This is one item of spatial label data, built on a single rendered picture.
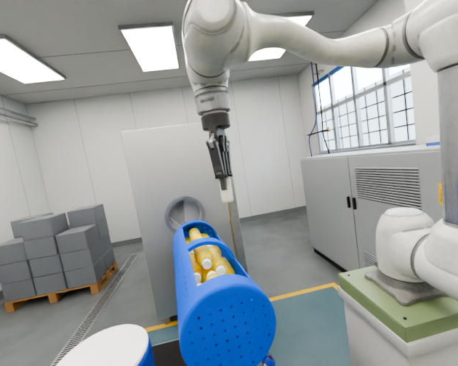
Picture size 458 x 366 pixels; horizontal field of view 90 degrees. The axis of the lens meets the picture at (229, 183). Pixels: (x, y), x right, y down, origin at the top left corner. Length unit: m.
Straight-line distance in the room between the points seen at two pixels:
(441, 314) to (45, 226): 3.98
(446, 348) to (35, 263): 4.17
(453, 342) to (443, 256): 0.30
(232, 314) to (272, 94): 5.59
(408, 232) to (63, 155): 5.97
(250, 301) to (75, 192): 5.58
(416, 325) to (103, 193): 5.59
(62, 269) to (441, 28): 4.19
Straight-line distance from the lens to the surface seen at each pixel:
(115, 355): 0.95
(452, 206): 0.77
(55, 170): 6.22
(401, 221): 0.90
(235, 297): 0.72
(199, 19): 0.45
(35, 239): 4.16
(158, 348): 2.39
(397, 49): 0.82
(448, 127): 0.74
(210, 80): 0.59
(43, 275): 4.29
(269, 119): 5.85
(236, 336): 0.79
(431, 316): 0.95
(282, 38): 0.55
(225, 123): 0.60
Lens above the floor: 1.57
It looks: 5 degrees down
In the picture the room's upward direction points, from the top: 9 degrees counter-clockwise
